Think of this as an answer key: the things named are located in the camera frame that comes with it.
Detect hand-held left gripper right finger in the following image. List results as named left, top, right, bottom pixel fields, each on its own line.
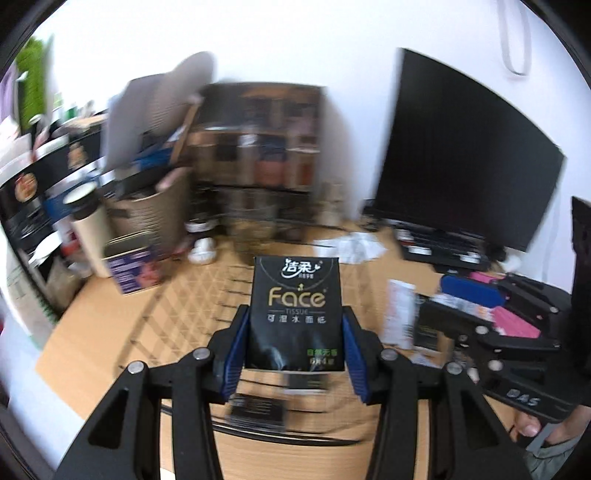
left=342, top=307, right=532, bottom=480

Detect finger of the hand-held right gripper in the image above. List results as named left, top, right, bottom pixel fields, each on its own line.
left=440, top=273, right=561, bottom=319
left=424, top=298, right=561, bottom=358

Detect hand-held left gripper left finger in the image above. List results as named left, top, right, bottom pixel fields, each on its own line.
left=55, top=305, right=254, bottom=480

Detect long white packet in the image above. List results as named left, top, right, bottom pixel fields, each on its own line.
left=385, top=279, right=417, bottom=350

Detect black wire basket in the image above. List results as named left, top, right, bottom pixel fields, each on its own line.
left=115, top=251, right=393, bottom=448

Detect person's right forearm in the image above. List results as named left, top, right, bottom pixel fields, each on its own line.
left=524, top=438, right=591, bottom=480

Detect wooden desktop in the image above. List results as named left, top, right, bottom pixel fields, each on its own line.
left=36, top=222, right=573, bottom=480

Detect person's right hand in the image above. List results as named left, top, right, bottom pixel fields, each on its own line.
left=509, top=407, right=591, bottom=448

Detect black keyboard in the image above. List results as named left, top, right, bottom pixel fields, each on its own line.
left=396, top=220, right=494, bottom=273

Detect pink mouse pad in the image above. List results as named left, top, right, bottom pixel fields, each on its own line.
left=468, top=271, right=542, bottom=340

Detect small white dish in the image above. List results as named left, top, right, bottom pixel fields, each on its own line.
left=188, top=237, right=219, bottom=265

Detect white cloth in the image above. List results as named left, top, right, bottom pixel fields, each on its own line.
left=313, top=231, right=389, bottom=265

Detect blue tin box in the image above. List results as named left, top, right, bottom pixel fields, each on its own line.
left=102, top=234, right=168, bottom=296

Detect black curved monitor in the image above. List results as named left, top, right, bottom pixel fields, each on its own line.
left=370, top=46, right=568, bottom=254

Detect brown woven bin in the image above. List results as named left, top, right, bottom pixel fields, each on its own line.
left=105, top=166, right=194, bottom=259

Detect white tumbler with black lid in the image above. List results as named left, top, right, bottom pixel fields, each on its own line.
left=64, top=181, right=114, bottom=279

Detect clear storage drawers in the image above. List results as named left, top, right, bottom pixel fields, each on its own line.
left=187, top=82, right=324, bottom=243

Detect black printed box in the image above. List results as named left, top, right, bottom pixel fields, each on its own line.
left=0, top=124, right=109, bottom=222

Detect grey round hat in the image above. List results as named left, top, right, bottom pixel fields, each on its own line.
left=102, top=51, right=219, bottom=162

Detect green plant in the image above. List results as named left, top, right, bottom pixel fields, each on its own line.
left=17, top=36, right=54, bottom=132

